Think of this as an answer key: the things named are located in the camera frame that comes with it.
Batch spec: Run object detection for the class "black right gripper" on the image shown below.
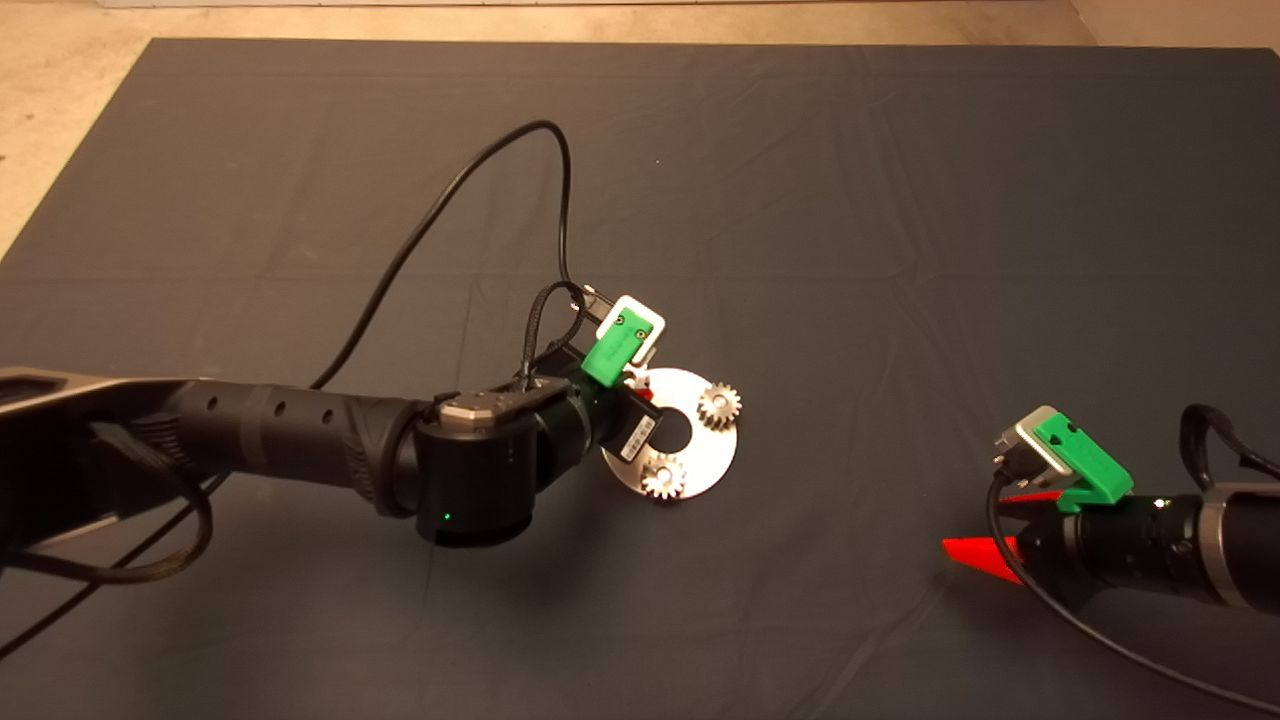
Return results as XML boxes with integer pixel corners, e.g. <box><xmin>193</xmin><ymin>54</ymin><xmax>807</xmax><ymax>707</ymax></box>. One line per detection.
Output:
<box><xmin>942</xmin><ymin>490</ymin><xmax>1206</xmax><ymax>601</ymax></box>

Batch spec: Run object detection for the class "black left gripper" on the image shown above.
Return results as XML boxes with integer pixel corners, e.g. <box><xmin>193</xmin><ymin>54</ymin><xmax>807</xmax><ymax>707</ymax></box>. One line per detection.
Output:
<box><xmin>543</xmin><ymin>345</ymin><xmax>663</xmax><ymax>471</ymax></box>

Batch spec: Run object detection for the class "round metal carrier plate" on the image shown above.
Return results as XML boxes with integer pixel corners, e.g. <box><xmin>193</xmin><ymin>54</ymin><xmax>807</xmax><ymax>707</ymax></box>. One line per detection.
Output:
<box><xmin>600</xmin><ymin>368</ymin><xmax>741</xmax><ymax>498</ymax></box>

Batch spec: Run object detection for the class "dark grey table cloth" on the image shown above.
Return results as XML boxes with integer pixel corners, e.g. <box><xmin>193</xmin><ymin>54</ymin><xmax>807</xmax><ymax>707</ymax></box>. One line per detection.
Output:
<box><xmin>0</xmin><ymin>38</ymin><xmax>1280</xmax><ymax>720</ymax></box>

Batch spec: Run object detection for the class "green left camera mount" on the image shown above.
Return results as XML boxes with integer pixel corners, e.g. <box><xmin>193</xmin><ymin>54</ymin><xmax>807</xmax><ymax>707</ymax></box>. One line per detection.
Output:
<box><xmin>580</xmin><ymin>310</ymin><xmax>657</xmax><ymax>389</ymax></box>

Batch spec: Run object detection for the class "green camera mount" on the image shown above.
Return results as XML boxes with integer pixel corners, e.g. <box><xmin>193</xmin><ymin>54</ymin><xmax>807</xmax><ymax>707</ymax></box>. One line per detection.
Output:
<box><xmin>580</xmin><ymin>310</ymin><xmax>657</xmax><ymax>389</ymax></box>
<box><xmin>1035</xmin><ymin>415</ymin><xmax>1136</xmax><ymax>515</ymax></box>

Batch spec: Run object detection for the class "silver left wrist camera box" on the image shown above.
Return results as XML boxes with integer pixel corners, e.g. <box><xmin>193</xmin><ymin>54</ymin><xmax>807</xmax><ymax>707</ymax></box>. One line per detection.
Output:
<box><xmin>610</xmin><ymin>295</ymin><xmax>667</xmax><ymax>367</ymax></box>

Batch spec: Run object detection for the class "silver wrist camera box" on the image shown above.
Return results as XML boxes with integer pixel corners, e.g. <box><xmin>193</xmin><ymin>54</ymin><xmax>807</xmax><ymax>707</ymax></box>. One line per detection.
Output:
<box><xmin>610</xmin><ymin>295</ymin><xmax>667</xmax><ymax>367</ymax></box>
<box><xmin>995</xmin><ymin>406</ymin><xmax>1076</xmax><ymax>491</ymax></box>

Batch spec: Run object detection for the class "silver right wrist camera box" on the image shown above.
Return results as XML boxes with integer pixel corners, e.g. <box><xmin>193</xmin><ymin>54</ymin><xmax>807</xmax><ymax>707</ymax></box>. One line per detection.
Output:
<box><xmin>995</xmin><ymin>406</ymin><xmax>1076</xmax><ymax>491</ymax></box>

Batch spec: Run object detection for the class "green right camera mount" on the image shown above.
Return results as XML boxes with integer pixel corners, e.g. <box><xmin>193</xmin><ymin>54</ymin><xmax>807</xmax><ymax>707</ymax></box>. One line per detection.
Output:
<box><xmin>1035</xmin><ymin>415</ymin><xmax>1136</xmax><ymax>515</ymax></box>

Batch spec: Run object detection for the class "black braided cable loop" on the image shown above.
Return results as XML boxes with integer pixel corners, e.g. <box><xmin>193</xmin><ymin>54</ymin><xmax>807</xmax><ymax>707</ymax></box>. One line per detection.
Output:
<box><xmin>1180</xmin><ymin>404</ymin><xmax>1280</xmax><ymax>491</ymax></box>
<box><xmin>518</xmin><ymin>280</ymin><xmax>587</xmax><ymax>393</ymax></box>

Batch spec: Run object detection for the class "thin black left camera cable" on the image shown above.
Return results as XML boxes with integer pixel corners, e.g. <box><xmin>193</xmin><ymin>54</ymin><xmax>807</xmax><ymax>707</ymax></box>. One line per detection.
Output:
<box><xmin>310</xmin><ymin>120</ymin><xmax>617</xmax><ymax>393</ymax></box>

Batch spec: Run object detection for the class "black braided sleeve cable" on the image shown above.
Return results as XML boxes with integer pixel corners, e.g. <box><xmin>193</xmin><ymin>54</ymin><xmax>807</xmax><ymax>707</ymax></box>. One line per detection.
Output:
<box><xmin>0</xmin><ymin>420</ymin><xmax>215</xmax><ymax>663</ymax></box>

